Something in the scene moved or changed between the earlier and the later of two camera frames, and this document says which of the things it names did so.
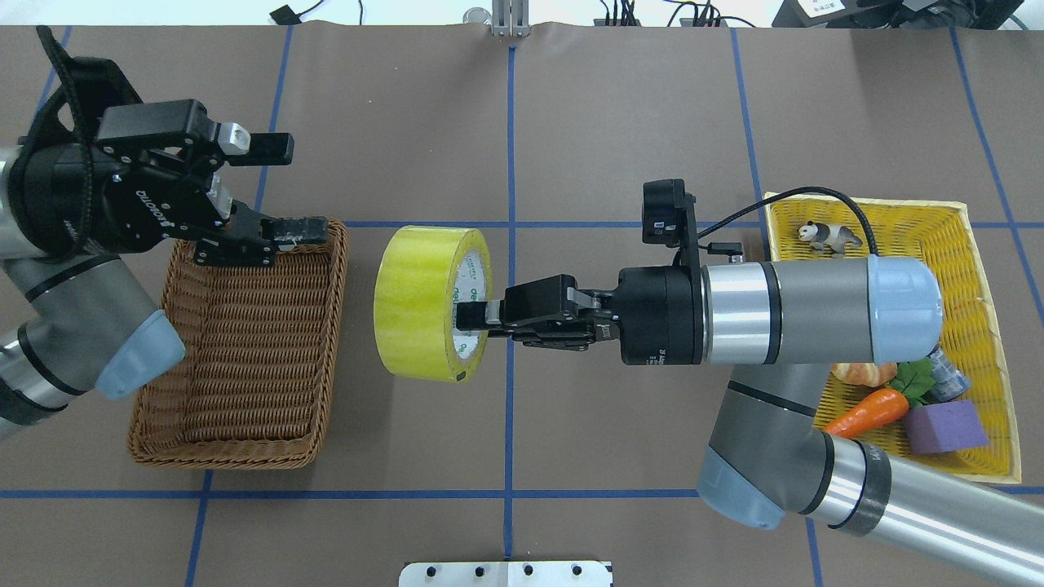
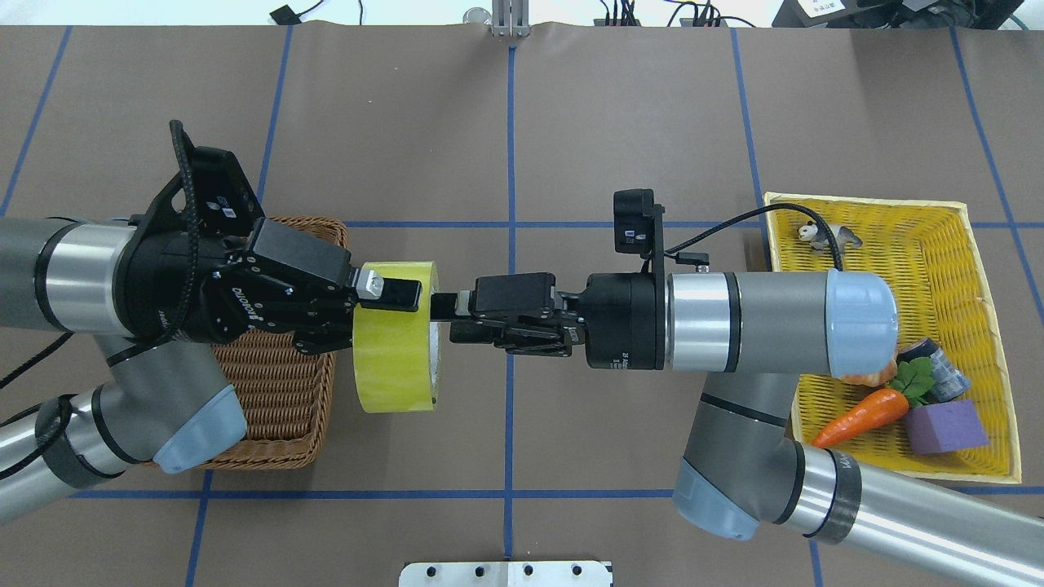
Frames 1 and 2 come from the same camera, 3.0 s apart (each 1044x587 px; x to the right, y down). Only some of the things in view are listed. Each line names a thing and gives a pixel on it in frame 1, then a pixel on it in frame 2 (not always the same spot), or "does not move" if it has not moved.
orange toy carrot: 906,390 does not move
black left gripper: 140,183 → 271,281
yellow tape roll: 421,274 → 395,352
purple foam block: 943,427 does not move
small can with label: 948,381 does not move
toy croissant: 864,373 does not move
